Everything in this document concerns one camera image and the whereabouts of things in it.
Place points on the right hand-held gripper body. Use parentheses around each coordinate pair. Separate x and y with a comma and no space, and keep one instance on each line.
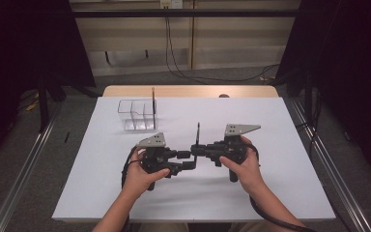
(228,150)

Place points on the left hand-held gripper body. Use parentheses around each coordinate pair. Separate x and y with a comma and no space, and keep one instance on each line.
(156,158)

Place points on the black pen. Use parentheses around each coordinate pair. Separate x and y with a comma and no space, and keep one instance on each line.
(198,133)

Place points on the clear plastic organizer box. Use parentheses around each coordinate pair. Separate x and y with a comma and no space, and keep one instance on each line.
(135,124)

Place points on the black gold makeup brush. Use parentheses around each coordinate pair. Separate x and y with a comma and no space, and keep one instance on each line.
(153,103)

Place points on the person's left hand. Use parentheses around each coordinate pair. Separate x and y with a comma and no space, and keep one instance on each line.
(135,177)

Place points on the person's right hand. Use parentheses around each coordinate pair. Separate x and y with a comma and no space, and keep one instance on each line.
(249,174)

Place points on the white table mat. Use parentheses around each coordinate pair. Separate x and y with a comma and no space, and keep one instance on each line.
(190,199)

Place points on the small black floor item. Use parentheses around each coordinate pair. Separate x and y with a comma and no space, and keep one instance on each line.
(66,137)

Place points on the black metal stand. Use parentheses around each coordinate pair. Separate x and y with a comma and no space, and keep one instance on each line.
(43,106)

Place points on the beige office desk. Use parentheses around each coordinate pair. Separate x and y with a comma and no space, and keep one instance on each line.
(238,13)

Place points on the black curtain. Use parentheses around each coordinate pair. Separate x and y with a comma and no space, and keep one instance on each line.
(22,48)
(351,64)

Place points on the metal floor rail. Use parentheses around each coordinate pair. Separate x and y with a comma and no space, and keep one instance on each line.
(341,180)
(22,180)

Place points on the white wall socket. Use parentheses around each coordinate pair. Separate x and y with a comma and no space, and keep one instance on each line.
(171,3)

